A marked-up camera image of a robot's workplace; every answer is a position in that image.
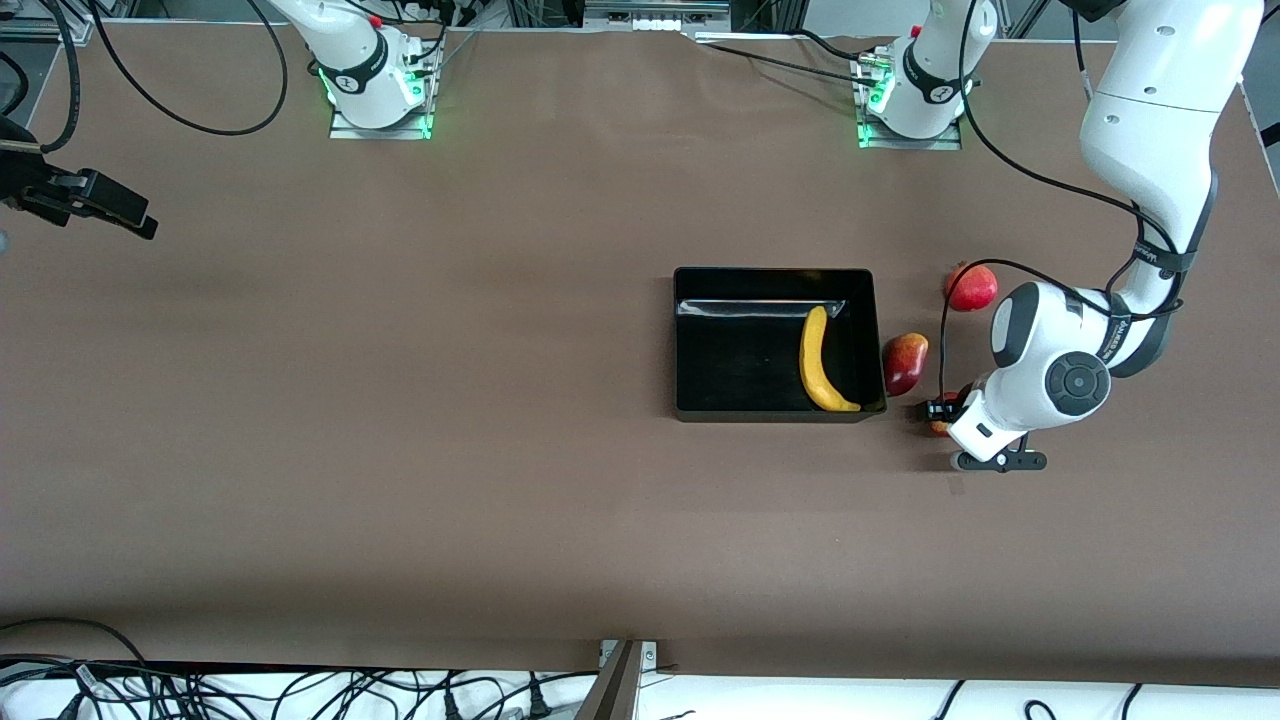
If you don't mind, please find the black looping cable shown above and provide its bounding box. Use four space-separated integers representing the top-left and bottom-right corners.
85 0 291 137

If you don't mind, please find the black plastic tray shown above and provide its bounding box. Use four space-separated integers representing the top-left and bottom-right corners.
672 266 887 424

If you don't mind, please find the red yellow apple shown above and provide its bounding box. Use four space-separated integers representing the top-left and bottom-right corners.
929 384 971 439

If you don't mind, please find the brown table cover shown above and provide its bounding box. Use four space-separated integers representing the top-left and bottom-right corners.
0 20 1280 691

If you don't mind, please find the yellow banana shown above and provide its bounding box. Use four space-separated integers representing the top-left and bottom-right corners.
799 305 862 413

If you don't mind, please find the aluminium profile beam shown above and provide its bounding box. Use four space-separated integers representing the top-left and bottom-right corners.
575 640 646 720

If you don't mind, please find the red pomegranate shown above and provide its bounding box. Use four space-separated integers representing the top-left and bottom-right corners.
945 261 999 312

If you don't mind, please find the red yellow mango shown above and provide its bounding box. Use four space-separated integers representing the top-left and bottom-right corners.
882 333 930 397

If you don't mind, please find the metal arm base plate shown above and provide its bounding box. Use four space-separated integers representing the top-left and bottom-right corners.
328 100 435 141
857 115 964 152

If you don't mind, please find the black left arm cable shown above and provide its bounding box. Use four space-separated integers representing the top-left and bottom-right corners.
938 0 1186 401

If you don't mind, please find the small metal bracket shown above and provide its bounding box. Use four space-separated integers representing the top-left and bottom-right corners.
598 640 661 673

